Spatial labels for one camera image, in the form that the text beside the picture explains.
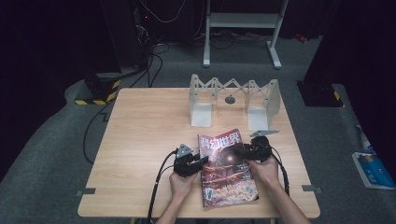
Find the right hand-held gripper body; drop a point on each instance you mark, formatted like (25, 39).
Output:
(260, 149)

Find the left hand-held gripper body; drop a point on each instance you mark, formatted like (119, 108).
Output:
(183, 161)

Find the red cover magazine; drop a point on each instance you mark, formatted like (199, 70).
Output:
(229, 183)

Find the white expandable book rack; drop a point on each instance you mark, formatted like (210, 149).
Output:
(201, 115)

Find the person's right hand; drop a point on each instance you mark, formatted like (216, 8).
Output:
(266, 172)

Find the person's left hand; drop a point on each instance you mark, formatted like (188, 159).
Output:
(182, 186)

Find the grey round table cap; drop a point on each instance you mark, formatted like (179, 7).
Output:
(230, 100)

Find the grey tape marker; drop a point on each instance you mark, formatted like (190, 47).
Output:
(86, 191)
(311, 188)

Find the black box on floor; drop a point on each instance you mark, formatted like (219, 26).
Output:
(320, 93)

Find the black yellow striped box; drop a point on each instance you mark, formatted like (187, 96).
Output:
(101, 90)

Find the blue book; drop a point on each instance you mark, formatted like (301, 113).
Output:
(373, 171)

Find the small red object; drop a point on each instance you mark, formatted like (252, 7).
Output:
(301, 38)

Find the white metal stand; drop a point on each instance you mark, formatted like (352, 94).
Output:
(243, 20)

